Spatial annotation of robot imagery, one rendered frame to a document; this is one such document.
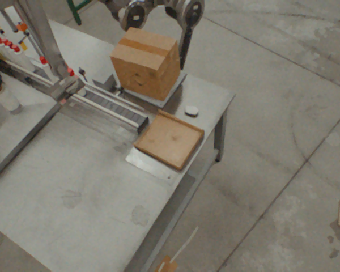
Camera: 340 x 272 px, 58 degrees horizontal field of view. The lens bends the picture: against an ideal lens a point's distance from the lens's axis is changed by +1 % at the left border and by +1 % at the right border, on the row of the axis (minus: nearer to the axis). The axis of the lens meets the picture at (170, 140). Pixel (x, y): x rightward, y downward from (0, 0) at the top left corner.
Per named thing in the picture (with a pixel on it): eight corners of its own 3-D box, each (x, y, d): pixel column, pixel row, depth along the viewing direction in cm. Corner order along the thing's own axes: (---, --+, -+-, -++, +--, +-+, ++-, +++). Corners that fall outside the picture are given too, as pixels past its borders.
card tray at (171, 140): (134, 146, 171) (132, 143, 167) (159, 112, 181) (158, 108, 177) (180, 170, 160) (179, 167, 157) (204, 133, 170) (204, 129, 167)
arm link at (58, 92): (62, 63, 127) (58, 64, 134) (39, 80, 124) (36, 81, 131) (81, 86, 132) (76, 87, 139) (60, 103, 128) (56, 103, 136)
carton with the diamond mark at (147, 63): (120, 87, 191) (109, 55, 168) (139, 60, 201) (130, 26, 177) (164, 101, 182) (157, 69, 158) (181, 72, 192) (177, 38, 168)
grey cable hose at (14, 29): (12, 32, 193) (-9, 2, 175) (16, 29, 194) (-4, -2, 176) (16, 34, 192) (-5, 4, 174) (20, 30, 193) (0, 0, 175)
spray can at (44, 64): (51, 83, 195) (35, 59, 177) (56, 77, 197) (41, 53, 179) (56, 86, 193) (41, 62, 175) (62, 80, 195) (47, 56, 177)
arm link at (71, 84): (81, 83, 133) (72, 73, 131) (69, 93, 131) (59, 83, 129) (80, 86, 139) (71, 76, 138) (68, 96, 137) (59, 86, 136)
